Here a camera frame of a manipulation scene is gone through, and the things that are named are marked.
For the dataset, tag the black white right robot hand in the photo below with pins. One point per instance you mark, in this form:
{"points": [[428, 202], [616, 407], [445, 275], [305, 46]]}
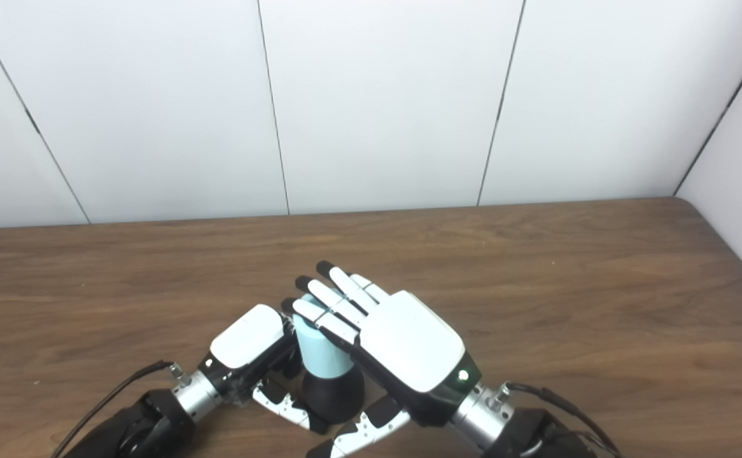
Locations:
{"points": [[409, 337]]}

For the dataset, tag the black flared nozzle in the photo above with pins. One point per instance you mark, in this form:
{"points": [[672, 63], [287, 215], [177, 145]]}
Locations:
{"points": [[336, 397]]}

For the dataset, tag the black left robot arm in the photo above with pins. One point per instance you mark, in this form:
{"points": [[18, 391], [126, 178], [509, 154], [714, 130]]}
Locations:
{"points": [[148, 423]]}

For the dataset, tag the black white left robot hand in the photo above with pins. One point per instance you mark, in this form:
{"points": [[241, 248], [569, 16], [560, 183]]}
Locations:
{"points": [[247, 334]]}

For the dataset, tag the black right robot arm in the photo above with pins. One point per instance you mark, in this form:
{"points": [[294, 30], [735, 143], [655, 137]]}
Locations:
{"points": [[530, 436]]}

